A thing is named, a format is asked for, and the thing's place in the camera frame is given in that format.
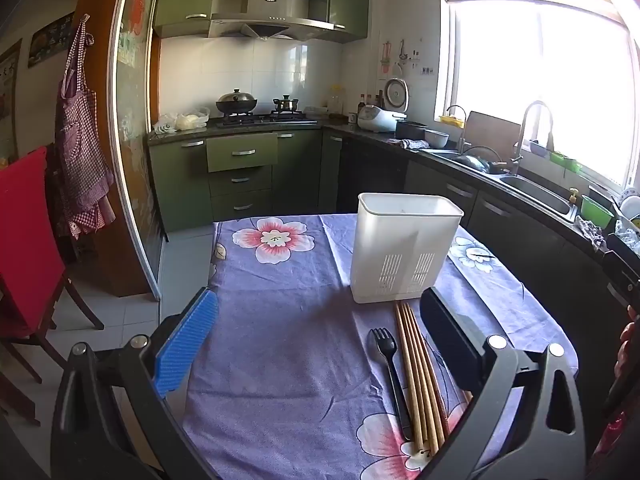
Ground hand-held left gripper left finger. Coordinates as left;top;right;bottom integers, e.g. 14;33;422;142
50;287;221;480

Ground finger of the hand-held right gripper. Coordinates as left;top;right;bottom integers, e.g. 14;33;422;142
602;249;640;311

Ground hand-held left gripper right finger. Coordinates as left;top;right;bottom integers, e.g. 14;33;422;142
419;287;587;480

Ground black plastic fork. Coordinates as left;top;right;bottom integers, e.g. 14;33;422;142
368;327;414;443

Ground white plastic utensil holder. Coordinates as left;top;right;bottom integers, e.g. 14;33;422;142
349;192;465;305

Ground person's right hand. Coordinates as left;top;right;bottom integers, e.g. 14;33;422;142
619;321;638;378

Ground dish rack with plates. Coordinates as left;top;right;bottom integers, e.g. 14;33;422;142
604;185;640;261

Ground green plastic basin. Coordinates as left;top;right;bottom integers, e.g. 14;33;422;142
580;195;615;231

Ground purple floral tablecloth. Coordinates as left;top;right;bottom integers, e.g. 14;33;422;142
182;212;581;480

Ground steel sink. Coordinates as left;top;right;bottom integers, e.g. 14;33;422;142
500;175;574;217

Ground green windowsill container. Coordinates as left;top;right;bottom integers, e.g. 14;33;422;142
549;150;584;174

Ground green base cabinet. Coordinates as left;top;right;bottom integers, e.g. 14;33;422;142
147;129;323;234

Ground dark pan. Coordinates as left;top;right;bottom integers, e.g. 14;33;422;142
451;146;507;174

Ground dark base cabinet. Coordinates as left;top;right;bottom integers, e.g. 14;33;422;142
320;131;618;361

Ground tall steel faucet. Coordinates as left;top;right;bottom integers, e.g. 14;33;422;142
509;101;555;177

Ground red chair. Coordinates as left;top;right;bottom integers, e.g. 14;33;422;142
0;146;106;428

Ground brown cutting board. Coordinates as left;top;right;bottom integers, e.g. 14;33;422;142
465;111;522;154

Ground green drawer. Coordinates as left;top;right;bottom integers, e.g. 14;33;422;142
206;132;279;173

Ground small steel faucet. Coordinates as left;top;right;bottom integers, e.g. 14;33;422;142
446;105;469;154

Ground black cooker pot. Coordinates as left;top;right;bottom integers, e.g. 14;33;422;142
395;120;429;141

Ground checkered apron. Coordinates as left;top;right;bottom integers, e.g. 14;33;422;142
54;15;117;241

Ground glass sliding door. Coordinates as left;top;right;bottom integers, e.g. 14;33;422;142
107;0;167;302

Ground white plastic bag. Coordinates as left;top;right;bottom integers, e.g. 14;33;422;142
152;107;211;135

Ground white rice cooker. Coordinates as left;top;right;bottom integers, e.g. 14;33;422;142
357;77;411;134

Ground gas stove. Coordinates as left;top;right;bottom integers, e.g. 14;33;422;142
216;111;319;127

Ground sauce bottles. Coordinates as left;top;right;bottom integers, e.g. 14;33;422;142
357;91;386;114

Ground black wok with lid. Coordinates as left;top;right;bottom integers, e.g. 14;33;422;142
216;88;259;115

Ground steel range hood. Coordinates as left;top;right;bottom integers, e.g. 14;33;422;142
207;0;335;43

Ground wall hooks with utensils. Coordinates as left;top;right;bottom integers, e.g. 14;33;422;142
379;39;437;79

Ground framed wall picture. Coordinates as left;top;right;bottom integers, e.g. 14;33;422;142
0;39;24;122

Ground wall poster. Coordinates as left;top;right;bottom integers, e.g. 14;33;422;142
27;12;76;69

